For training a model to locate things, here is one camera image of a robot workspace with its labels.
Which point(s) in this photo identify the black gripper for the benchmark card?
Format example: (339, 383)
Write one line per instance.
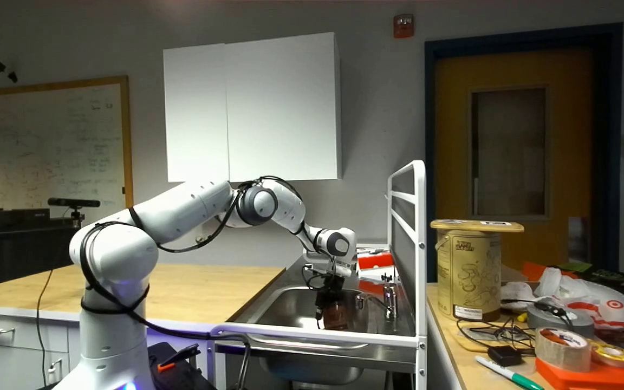
(335, 275)

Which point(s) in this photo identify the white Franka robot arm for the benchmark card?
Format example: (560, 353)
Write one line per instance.
(182, 209)

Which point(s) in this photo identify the chrome sink faucet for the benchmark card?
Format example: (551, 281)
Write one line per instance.
(390, 300)

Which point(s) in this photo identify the stainless steel sink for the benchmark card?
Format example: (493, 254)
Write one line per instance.
(276, 311)

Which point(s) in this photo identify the red and white box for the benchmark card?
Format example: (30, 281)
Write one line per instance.
(377, 271)

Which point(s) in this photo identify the black and orange bag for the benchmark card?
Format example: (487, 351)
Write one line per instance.
(179, 368)

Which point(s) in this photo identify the small black box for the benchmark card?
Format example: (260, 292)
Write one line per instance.
(506, 355)

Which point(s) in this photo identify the green and white marker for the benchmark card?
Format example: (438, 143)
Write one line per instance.
(514, 376)

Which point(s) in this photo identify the yellow door with window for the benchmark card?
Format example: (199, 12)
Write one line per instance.
(455, 143)

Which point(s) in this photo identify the clear packing tape roll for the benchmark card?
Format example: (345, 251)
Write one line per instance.
(562, 347)

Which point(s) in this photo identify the white and red plastic bag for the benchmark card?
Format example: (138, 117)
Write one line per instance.
(601, 300)

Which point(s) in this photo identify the orange flat box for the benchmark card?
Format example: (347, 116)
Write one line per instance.
(601, 377)

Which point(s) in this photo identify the yellow tape disc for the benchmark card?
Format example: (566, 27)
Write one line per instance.
(614, 353)

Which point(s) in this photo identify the red fire alarm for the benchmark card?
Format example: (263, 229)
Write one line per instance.
(403, 27)

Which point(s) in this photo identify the black equipment box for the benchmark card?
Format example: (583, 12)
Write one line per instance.
(10, 250)

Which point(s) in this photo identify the white drawer cabinet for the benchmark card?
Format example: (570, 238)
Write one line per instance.
(10, 359)

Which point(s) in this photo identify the white metal rack frame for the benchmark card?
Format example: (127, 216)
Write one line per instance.
(419, 238)

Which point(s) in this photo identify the dark blue door frame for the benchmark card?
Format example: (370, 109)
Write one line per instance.
(429, 143)

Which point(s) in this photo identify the white wall cabinet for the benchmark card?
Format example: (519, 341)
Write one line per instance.
(254, 109)

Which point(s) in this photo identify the black camera on stand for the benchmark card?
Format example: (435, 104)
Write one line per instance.
(74, 201)

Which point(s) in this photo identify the whiteboard with wooden frame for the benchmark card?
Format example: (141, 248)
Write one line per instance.
(45, 143)

